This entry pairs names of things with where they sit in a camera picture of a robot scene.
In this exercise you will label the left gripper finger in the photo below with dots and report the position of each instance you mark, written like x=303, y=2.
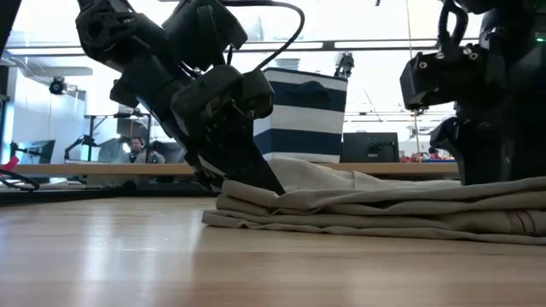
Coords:
x=243, y=162
x=211, y=183

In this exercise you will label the navy white striped fabric bin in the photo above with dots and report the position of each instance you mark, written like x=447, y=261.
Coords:
x=307, y=119

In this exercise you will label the khaki shorts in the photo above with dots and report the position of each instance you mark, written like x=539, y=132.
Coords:
x=362, y=204

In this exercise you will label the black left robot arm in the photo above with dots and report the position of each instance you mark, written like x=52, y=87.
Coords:
x=106, y=30

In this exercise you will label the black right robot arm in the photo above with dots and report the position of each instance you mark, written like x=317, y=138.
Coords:
x=520, y=64

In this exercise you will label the person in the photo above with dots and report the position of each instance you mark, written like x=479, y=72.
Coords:
x=138, y=151

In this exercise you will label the light wooden desk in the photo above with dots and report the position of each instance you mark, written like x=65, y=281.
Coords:
x=128, y=169

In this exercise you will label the black monitor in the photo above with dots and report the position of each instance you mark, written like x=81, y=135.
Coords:
x=369, y=147

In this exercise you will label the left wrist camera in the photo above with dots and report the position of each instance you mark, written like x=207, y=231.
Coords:
x=200, y=30

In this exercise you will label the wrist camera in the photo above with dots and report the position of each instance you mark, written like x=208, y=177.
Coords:
x=200, y=30
x=443, y=77

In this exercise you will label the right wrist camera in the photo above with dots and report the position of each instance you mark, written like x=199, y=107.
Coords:
x=443, y=77

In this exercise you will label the black metal table frame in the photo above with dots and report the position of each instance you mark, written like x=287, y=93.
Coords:
x=85, y=194

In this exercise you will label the black dome camera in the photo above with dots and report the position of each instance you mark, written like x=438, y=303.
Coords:
x=57, y=86

